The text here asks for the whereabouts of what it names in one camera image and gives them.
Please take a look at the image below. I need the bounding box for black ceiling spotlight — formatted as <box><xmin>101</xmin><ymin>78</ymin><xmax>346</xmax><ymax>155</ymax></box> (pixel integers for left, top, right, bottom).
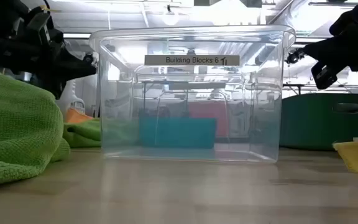
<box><xmin>286</xmin><ymin>48</ymin><xmax>306</xmax><ymax>65</ymax></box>
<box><xmin>84</xmin><ymin>52</ymin><xmax>98</xmax><ymax>66</ymax></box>

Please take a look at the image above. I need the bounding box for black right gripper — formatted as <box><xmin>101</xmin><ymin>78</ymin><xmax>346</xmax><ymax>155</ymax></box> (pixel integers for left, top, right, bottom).
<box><xmin>302</xmin><ymin>34</ymin><xmax>358</xmax><ymax>90</ymax></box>

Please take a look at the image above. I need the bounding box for green microfiber towel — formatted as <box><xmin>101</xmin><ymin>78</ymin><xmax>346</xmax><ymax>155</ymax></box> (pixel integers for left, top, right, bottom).
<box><xmin>62</xmin><ymin>118</ymin><xmax>102</xmax><ymax>149</ymax></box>
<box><xmin>0</xmin><ymin>67</ymin><xmax>71</xmax><ymax>190</ymax></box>

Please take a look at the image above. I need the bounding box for teal cloth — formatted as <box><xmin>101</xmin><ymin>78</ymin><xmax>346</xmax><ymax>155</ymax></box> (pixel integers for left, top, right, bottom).
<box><xmin>139</xmin><ymin>116</ymin><xmax>218</xmax><ymax>149</ymax></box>

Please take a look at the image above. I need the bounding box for ceiling light strip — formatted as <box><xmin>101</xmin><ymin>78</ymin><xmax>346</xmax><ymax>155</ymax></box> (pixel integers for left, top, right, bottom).
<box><xmin>63</xmin><ymin>33</ymin><xmax>91</xmax><ymax>40</ymax></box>

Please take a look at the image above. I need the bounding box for green plastic basket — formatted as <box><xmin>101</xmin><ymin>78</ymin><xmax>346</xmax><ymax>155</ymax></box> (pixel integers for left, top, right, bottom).
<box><xmin>280</xmin><ymin>92</ymin><xmax>358</xmax><ymax>152</ymax></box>

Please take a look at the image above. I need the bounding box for clear plastic bin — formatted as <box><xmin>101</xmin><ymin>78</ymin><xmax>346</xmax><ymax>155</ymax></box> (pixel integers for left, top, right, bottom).
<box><xmin>88</xmin><ymin>24</ymin><xmax>297</xmax><ymax>164</ymax></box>

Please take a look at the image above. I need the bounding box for white spray bottle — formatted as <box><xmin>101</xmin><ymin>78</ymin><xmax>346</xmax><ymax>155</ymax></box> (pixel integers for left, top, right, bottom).
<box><xmin>56</xmin><ymin>79</ymin><xmax>86</xmax><ymax>118</ymax></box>

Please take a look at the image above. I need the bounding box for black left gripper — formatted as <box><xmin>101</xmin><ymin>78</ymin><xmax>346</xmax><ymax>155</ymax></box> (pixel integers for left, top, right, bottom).
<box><xmin>12</xmin><ymin>5</ymin><xmax>98</xmax><ymax>100</ymax></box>

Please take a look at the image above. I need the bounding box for red cabinet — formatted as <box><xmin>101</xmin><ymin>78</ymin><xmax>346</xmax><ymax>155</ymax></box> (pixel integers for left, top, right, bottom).
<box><xmin>187</xmin><ymin>101</ymin><xmax>229</xmax><ymax>138</ymax></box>

